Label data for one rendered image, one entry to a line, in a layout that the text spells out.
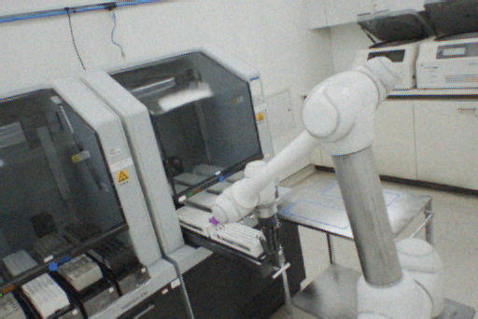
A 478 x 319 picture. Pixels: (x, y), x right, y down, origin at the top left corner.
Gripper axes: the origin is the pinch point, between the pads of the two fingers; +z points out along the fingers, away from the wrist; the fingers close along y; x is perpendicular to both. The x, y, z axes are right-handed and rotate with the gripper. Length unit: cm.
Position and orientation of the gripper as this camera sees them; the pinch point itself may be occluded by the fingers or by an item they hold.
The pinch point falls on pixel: (274, 258)
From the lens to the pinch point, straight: 161.6
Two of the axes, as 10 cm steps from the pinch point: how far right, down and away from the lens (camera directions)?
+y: -7.2, 3.6, -6.0
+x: 6.7, 1.1, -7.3
